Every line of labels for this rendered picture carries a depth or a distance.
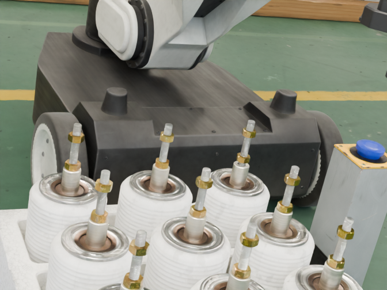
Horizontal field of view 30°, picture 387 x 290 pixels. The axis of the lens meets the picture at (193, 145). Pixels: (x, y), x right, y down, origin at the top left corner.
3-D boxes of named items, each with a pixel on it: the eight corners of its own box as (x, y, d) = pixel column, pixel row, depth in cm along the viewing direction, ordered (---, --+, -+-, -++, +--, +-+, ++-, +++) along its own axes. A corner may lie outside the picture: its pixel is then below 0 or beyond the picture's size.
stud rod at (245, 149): (243, 172, 98) (255, 122, 95) (236, 172, 98) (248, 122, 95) (243, 170, 99) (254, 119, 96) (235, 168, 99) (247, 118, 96)
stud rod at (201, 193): (189, 226, 84) (201, 169, 81) (191, 222, 85) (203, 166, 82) (198, 228, 84) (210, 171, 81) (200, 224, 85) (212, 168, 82)
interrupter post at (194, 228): (182, 241, 84) (187, 217, 83) (182, 231, 86) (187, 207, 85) (202, 244, 84) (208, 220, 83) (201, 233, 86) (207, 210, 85)
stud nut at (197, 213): (187, 215, 83) (189, 209, 83) (190, 208, 85) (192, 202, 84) (204, 219, 83) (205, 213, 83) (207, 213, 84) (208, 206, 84)
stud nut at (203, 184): (193, 186, 82) (194, 179, 81) (196, 180, 83) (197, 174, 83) (210, 190, 81) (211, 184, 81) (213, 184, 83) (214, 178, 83)
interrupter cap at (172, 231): (159, 251, 81) (160, 245, 81) (161, 217, 88) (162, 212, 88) (225, 260, 82) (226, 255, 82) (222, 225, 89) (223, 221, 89)
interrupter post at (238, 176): (235, 179, 101) (240, 158, 100) (248, 187, 100) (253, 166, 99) (224, 183, 100) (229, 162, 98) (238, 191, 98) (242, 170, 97)
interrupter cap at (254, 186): (233, 167, 105) (234, 163, 104) (274, 190, 100) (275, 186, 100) (198, 179, 99) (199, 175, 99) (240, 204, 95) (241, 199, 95)
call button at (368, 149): (347, 151, 102) (351, 138, 101) (370, 151, 103) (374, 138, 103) (364, 164, 99) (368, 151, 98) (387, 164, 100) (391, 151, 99)
